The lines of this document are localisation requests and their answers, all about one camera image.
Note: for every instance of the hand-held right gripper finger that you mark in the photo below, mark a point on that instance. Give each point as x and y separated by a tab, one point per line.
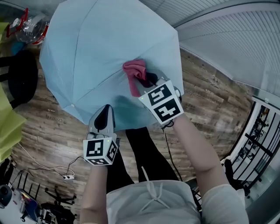
151	79

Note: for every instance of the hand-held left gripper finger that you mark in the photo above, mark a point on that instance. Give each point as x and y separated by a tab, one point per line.
102	119

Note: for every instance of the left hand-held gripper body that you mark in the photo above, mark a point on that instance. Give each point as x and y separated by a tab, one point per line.
101	144

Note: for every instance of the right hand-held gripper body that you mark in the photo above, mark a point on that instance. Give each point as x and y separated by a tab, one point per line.
163	100

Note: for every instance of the pink cloth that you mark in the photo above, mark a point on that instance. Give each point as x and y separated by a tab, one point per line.
135	72

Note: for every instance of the light blue umbrella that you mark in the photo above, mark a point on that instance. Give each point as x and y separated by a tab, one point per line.
92	54

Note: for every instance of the person's right forearm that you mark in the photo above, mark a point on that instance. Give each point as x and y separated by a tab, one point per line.
197	157

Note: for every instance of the person's left forearm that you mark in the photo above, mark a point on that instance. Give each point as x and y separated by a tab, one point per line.
93	192

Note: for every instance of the person's black trousers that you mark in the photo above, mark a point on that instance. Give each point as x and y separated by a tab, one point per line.
142	157

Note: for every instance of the white power strip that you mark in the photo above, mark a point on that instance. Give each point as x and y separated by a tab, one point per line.
68	176

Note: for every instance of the black office chair base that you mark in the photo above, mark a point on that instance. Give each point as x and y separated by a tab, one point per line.
60	198

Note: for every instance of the person's white shirt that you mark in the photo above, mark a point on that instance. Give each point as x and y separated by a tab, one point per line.
166	203

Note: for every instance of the black round stool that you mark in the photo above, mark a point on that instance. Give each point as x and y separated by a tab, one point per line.
20	76

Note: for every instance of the yellow-green fabric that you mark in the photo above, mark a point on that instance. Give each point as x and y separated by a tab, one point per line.
8	131

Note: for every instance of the black metal shelf rack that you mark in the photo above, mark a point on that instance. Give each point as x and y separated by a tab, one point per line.
254	140

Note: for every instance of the cluttered white desk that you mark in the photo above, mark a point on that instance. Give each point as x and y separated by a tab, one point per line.
19	203

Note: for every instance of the clear plastic water jug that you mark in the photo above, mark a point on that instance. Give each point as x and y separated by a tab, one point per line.
28	28

